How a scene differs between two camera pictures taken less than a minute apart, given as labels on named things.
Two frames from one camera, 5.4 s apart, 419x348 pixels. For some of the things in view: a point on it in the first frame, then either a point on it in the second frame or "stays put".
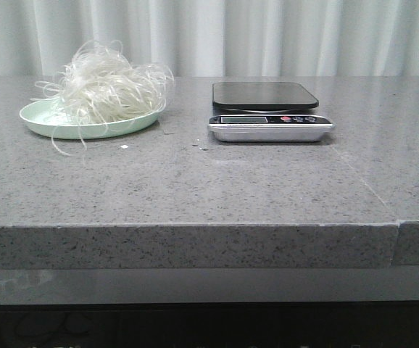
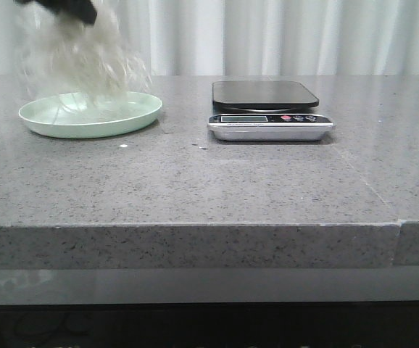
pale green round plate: x=49 y=118 stays put
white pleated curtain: x=217 y=38 stays put
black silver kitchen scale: x=266 y=112 stays put
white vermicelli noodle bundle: x=102 y=86 → x=82 y=65
